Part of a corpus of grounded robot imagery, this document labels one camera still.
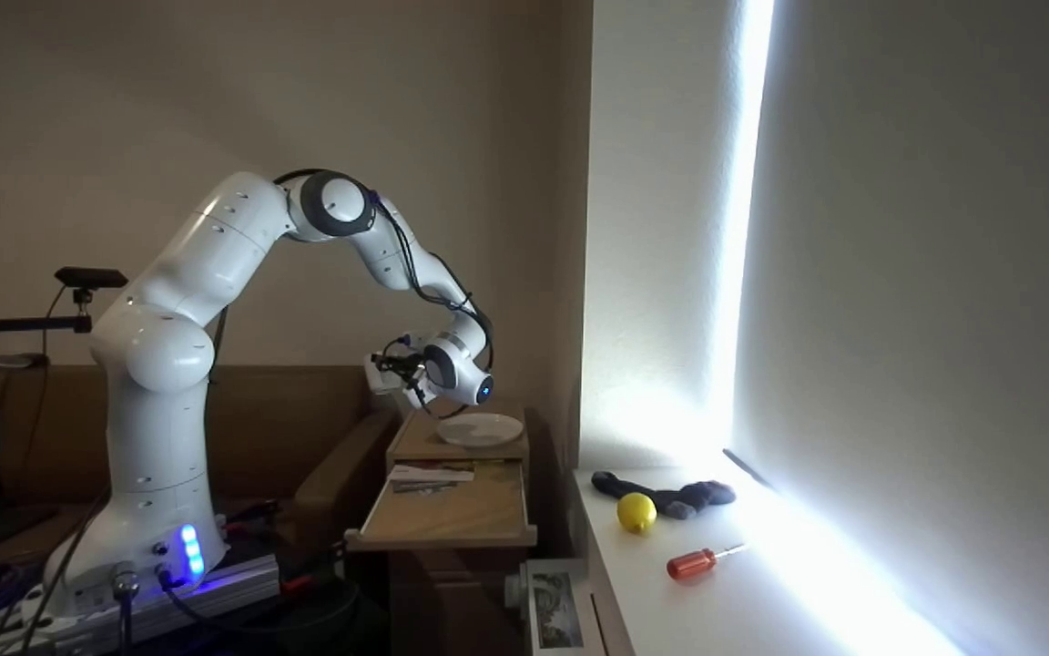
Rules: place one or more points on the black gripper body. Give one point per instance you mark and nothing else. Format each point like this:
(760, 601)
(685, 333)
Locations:
(421, 372)

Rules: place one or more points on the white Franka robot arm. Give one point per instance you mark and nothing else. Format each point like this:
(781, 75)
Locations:
(160, 366)

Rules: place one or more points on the wooden nightstand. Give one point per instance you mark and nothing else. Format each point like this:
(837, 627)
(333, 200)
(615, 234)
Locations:
(421, 442)

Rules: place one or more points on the brown sofa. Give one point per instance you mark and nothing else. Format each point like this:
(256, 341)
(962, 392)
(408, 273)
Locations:
(281, 423)

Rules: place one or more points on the wooden pull-out nightstand shelf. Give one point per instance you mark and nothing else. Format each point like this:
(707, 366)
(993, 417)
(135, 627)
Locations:
(446, 519)

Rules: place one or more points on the white plate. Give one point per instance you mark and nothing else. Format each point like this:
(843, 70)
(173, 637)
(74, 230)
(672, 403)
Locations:
(480, 428)

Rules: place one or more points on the white booklet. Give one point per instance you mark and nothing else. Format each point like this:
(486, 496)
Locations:
(428, 483)

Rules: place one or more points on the yellow ball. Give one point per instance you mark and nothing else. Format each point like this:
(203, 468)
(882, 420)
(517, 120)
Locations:
(640, 510)

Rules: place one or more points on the framed brochure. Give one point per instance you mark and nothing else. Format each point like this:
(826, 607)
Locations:
(547, 607)

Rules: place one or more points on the black cloth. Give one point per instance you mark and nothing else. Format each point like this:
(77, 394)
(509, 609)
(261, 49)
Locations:
(690, 496)

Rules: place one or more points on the black boom pole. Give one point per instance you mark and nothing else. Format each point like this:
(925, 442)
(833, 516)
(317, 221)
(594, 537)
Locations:
(0, 327)

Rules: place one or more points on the wide white window blind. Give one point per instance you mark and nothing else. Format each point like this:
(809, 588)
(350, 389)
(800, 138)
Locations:
(937, 268)

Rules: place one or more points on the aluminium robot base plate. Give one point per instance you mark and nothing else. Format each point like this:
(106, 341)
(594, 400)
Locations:
(234, 584)

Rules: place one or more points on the black camera on boom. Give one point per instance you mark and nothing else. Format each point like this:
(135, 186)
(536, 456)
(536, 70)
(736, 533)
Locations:
(88, 278)

